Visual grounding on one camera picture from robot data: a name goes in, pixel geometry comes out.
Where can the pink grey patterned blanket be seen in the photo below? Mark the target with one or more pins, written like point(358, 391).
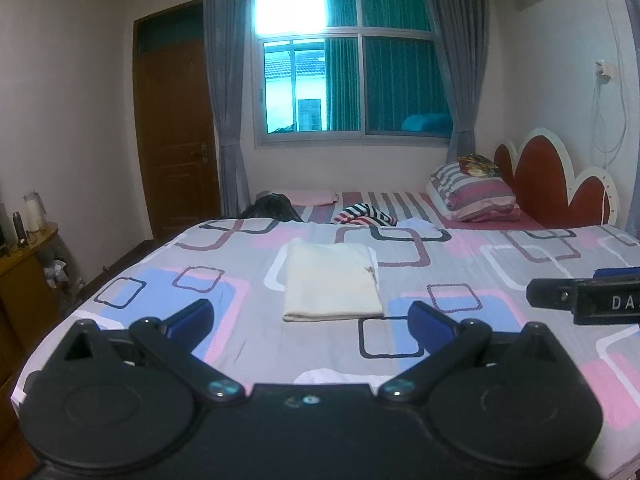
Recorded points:
point(450, 270)

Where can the white crumpled bag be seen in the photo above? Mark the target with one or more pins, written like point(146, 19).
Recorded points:
point(56, 272)

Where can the cream knit sweater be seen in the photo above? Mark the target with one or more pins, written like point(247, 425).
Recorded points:
point(330, 285)

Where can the floral cloth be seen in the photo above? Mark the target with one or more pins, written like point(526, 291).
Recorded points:
point(477, 165)

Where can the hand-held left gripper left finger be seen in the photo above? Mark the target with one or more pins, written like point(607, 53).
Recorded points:
point(192, 320)

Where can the black white striped garment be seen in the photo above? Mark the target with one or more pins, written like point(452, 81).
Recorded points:
point(365, 214)

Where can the glass jar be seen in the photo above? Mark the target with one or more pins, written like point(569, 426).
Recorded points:
point(34, 212)

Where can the wooden door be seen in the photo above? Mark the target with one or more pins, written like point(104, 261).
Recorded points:
point(170, 120)

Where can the white wall plug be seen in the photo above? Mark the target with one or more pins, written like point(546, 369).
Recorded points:
point(604, 70)

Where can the striped bed sheet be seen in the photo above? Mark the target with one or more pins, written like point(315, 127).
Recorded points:
point(400, 200)

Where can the red and white headboard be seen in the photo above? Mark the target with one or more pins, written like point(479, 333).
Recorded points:
point(545, 180)

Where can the white cloth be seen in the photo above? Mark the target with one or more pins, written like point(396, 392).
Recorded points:
point(330, 376)

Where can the grey curtain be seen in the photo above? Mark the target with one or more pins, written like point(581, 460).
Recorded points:
point(225, 85)
point(457, 60)

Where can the dark cloth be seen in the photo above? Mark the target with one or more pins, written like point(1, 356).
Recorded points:
point(272, 207)

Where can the dark bottle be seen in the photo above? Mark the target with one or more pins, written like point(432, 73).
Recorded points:
point(20, 230)

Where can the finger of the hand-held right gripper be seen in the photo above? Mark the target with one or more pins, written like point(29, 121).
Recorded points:
point(550, 292)
point(617, 273)

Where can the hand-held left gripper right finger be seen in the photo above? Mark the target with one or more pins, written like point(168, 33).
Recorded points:
point(425, 325)

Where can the striped pillow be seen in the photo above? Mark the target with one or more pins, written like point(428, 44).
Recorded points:
point(475, 195)

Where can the wooden side table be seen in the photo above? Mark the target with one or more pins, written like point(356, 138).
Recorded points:
point(25, 280)

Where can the pink folded cloth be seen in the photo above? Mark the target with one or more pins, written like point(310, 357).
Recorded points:
point(300, 196)

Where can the window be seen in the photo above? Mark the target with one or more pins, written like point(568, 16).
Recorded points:
point(390, 75)

